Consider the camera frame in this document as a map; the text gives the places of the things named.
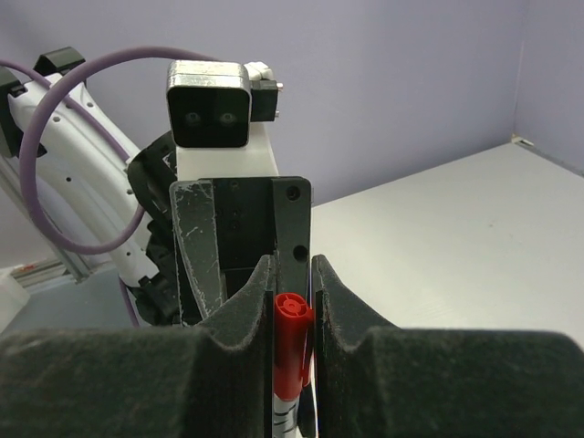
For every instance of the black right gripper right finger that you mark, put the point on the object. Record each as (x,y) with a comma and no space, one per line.
(375,379)

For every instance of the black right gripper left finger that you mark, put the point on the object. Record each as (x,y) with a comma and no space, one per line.
(213,379)

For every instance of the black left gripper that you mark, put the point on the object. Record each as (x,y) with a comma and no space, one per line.
(211,216)

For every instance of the red pen cap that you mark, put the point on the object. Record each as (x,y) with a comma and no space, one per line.
(294,321)

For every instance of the red whiteboard marker pen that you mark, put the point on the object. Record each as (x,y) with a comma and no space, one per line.
(284,417)

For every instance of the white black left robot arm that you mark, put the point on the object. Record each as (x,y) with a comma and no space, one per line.
(72,160)

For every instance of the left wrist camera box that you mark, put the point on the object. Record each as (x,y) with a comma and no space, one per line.
(212,104)

